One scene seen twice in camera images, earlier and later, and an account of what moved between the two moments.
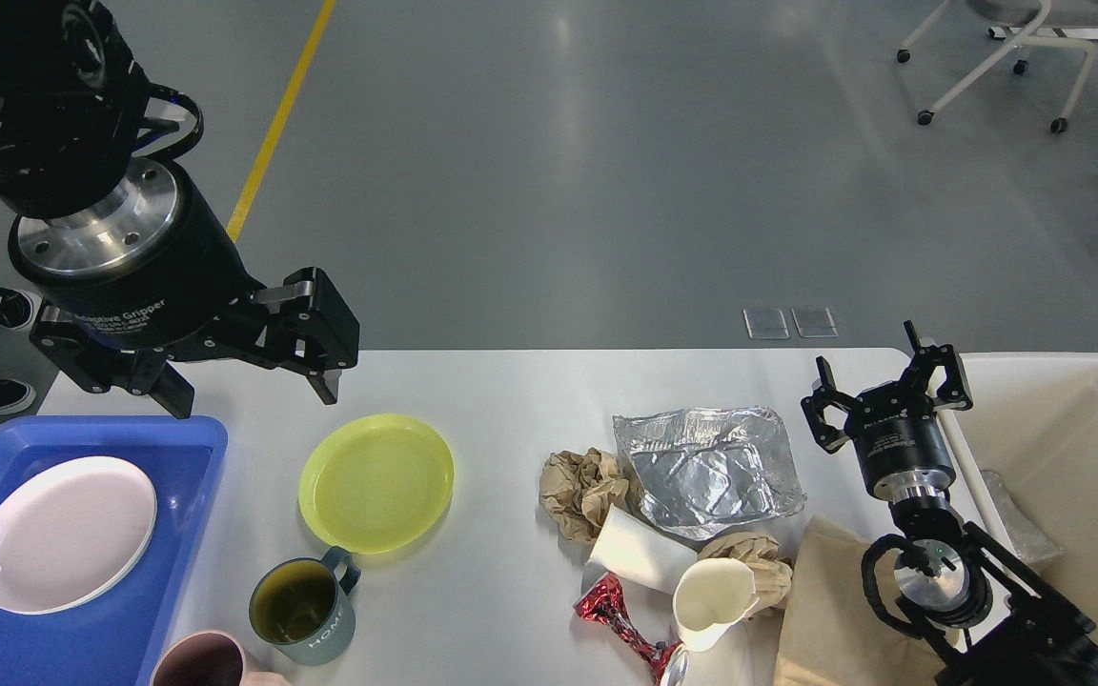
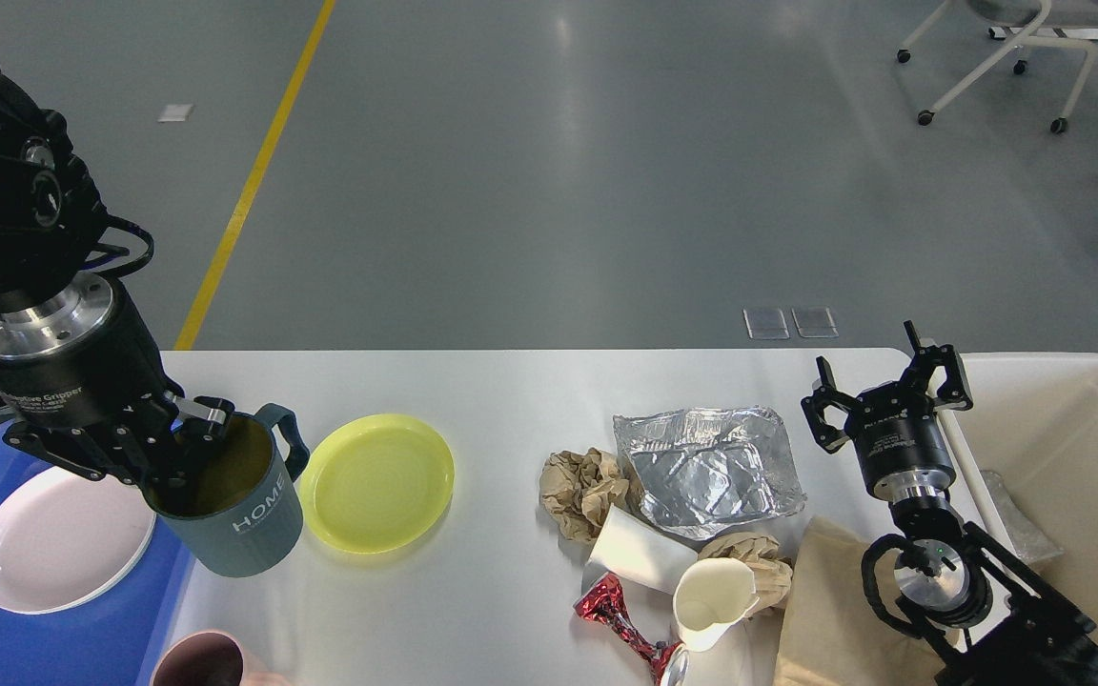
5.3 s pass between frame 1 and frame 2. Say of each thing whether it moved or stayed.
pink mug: stayed
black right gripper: stayed
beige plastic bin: stayed
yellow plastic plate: stayed
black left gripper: moved
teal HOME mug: moved
